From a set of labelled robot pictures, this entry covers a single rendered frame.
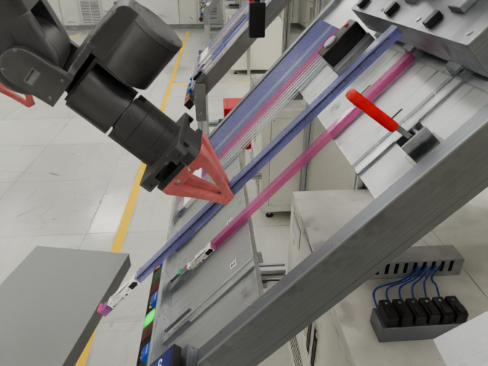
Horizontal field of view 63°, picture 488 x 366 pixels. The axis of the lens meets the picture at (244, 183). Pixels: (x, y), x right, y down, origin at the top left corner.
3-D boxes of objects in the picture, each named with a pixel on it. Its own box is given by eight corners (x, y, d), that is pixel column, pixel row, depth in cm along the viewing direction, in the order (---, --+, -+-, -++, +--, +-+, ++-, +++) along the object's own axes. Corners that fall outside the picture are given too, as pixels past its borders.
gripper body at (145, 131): (197, 120, 49) (148, 79, 46) (192, 155, 40) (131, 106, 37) (164, 157, 51) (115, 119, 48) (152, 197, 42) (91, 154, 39)
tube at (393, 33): (105, 316, 55) (98, 313, 55) (107, 309, 56) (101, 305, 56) (403, 34, 40) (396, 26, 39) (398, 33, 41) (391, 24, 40)
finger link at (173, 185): (247, 163, 51) (190, 115, 47) (251, 191, 44) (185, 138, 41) (212, 198, 53) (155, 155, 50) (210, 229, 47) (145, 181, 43)
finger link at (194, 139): (247, 167, 50) (189, 118, 46) (252, 195, 43) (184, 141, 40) (212, 202, 52) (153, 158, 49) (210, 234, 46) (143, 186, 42)
